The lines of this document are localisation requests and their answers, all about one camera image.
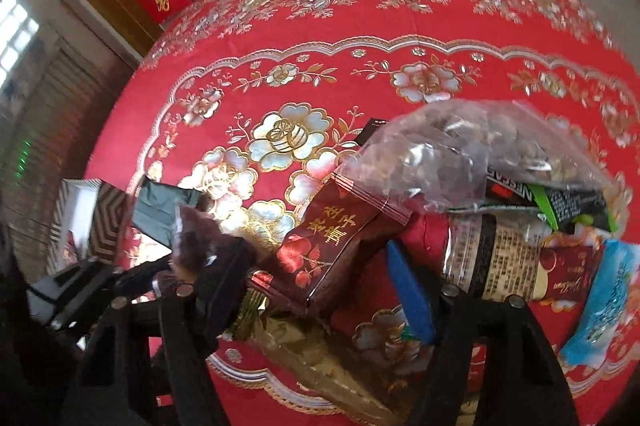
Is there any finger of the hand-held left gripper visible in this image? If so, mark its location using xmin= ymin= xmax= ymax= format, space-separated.
xmin=114 ymin=258 xmax=177 ymax=303

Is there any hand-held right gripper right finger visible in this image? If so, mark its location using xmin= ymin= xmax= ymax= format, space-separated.
xmin=386 ymin=240 xmax=581 ymax=426

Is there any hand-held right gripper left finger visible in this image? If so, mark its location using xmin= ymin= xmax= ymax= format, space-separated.
xmin=60 ymin=237 xmax=258 ymax=426

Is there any clear dried fruit packet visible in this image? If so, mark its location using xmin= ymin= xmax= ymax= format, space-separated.
xmin=172 ymin=205 xmax=236 ymax=277

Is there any striped box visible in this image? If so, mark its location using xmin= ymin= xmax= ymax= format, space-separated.
xmin=47 ymin=178 xmax=133 ymax=267

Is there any dark green packet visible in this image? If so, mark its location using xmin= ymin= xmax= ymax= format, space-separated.
xmin=131 ymin=176 xmax=216 ymax=251

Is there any clear brown cake packet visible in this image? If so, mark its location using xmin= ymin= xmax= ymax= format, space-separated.
xmin=442 ymin=211 xmax=546 ymax=304

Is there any dark red tea packet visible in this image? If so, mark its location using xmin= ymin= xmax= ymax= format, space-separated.
xmin=245 ymin=173 xmax=413 ymax=319

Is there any gold brown snack packet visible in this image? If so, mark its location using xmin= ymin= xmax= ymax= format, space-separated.
xmin=227 ymin=291 xmax=426 ymax=426

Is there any black coffee stick packet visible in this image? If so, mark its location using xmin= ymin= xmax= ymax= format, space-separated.
xmin=356 ymin=117 xmax=543 ymax=209

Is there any clear bag of sunflower seeds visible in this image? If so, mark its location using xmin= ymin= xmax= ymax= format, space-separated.
xmin=332 ymin=98 xmax=613 ymax=217

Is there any grey slatted panel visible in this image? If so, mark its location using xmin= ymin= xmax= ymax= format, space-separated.
xmin=10 ymin=38 xmax=128 ymax=257

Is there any green black snack packet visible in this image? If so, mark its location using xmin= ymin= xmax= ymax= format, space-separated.
xmin=450 ymin=183 xmax=618 ymax=231

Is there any blue white snack packet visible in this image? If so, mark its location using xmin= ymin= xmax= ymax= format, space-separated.
xmin=557 ymin=238 xmax=640 ymax=369

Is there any window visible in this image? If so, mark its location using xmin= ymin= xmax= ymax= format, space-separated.
xmin=0 ymin=0 xmax=41 ymax=81

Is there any red floral tablecloth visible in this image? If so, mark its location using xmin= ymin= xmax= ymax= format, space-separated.
xmin=82 ymin=0 xmax=640 ymax=426

